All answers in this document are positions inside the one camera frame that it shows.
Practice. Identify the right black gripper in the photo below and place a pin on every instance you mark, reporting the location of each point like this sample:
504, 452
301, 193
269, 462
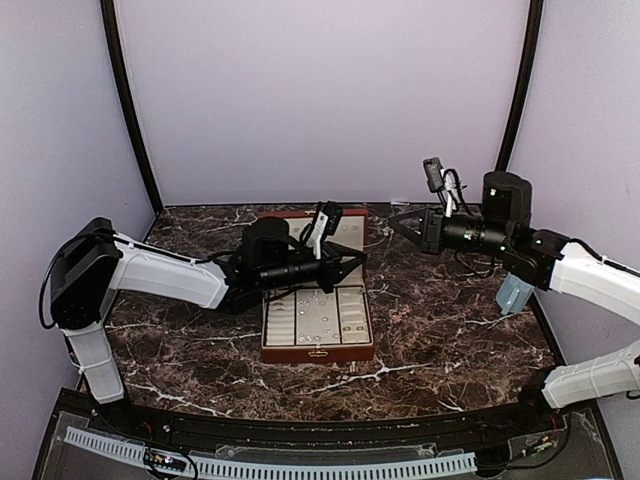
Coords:
430, 238

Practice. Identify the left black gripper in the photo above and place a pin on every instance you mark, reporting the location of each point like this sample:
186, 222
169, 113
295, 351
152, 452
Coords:
335, 270

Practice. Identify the beige jewelry tray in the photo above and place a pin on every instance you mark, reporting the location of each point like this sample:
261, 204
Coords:
310, 317

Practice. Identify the wooden jewelry box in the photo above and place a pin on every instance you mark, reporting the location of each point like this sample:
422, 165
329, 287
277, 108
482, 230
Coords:
317, 355

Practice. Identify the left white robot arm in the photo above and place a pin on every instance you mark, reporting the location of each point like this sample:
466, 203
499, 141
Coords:
98, 261

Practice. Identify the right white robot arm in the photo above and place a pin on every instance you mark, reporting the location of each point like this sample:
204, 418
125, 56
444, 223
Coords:
538, 259

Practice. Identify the light blue plastic cup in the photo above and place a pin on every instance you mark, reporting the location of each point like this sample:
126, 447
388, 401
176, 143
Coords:
513, 294

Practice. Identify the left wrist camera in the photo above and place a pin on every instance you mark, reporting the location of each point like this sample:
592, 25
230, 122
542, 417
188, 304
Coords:
324, 223

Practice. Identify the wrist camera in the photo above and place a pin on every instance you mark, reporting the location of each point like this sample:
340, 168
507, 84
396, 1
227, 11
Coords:
324, 223
445, 183

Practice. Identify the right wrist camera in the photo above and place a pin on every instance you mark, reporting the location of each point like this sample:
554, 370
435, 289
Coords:
445, 183

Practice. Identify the right black frame post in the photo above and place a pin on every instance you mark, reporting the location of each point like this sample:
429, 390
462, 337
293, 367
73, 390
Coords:
522, 83

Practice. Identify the black frame post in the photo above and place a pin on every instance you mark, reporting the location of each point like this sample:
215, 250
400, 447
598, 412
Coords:
522, 83
126, 100

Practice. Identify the black front rail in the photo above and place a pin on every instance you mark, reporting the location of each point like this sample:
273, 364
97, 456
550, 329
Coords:
483, 429

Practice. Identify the white slotted cable duct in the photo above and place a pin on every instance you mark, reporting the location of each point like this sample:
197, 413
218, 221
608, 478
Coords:
245, 463

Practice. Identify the left black frame post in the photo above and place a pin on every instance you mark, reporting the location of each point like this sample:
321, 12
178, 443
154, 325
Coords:
126, 100

